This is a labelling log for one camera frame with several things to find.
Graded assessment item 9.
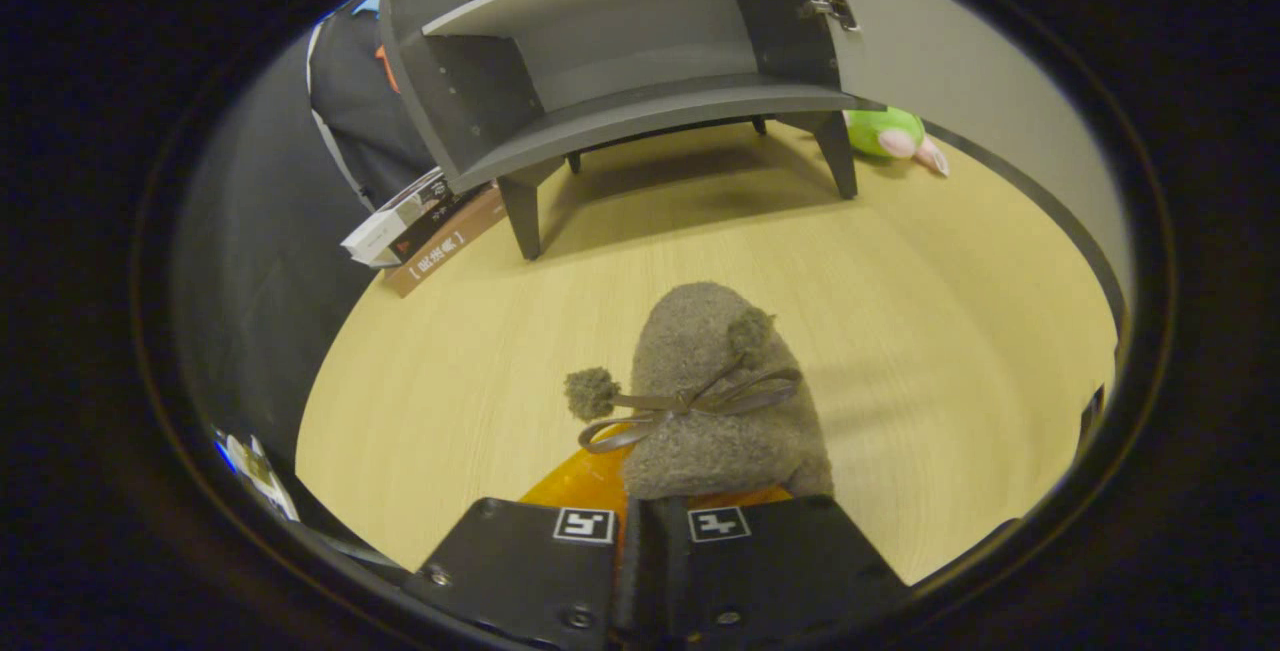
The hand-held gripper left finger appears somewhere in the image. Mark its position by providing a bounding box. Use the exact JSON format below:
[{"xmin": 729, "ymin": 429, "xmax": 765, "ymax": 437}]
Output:
[{"xmin": 405, "ymin": 426, "xmax": 633, "ymax": 651}]

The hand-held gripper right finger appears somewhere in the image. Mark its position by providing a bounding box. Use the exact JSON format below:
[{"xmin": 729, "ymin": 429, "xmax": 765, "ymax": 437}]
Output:
[{"xmin": 625, "ymin": 486, "xmax": 913, "ymax": 651}]

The grey shoe cabinet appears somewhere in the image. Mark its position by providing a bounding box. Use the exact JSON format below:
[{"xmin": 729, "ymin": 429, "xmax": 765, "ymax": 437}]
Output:
[{"xmin": 378, "ymin": 0, "xmax": 886, "ymax": 262}]

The grey shoe cabinet door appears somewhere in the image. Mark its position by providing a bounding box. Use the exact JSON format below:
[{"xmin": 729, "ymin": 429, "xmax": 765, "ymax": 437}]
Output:
[{"xmin": 775, "ymin": 0, "xmax": 1138, "ymax": 452}]

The white printed object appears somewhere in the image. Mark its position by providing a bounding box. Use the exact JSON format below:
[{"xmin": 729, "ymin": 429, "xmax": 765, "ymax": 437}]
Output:
[{"xmin": 213, "ymin": 429, "xmax": 301, "ymax": 522}]

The brown book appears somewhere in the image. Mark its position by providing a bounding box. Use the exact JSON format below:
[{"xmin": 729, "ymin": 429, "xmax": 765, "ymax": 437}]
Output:
[{"xmin": 383, "ymin": 186, "xmax": 508, "ymax": 299}]

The dark book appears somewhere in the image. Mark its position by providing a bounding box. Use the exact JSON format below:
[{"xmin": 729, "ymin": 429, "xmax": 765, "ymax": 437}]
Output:
[{"xmin": 385, "ymin": 181, "xmax": 481, "ymax": 267}]

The black backdrop cloth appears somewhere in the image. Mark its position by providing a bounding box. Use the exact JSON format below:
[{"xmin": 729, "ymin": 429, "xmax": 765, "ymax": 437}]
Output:
[{"xmin": 168, "ymin": 0, "xmax": 441, "ymax": 557}]

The green plush toy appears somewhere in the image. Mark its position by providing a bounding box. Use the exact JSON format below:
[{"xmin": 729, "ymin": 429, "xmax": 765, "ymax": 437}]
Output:
[{"xmin": 843, "ymin": 106, "xmax": 951, "ymax": 177}]

